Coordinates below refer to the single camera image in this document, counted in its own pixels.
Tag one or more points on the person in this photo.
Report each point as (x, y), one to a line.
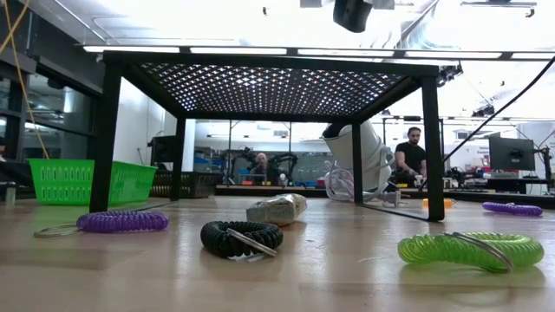
(411, 154)
(261, 159)

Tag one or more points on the black perforated metal riser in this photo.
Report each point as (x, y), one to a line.
(269, 86)

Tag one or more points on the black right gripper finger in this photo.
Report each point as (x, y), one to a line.
(352, 15)

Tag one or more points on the black plastic basket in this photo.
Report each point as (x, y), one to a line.
(204, 184)

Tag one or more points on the black background robot arm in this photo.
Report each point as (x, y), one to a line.
(282, 158)
(238, 154)

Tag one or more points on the green plastic basket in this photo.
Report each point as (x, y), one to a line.
(86, 182)

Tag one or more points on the white dome camera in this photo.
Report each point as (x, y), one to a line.
(368, 151)

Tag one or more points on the black aluminium rig frame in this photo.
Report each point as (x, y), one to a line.
(498, 196)

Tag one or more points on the grey metal post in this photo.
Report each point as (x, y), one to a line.
(10, 194)

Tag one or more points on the black computer monitor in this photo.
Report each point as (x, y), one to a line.
(511, 154)
(165, 149)

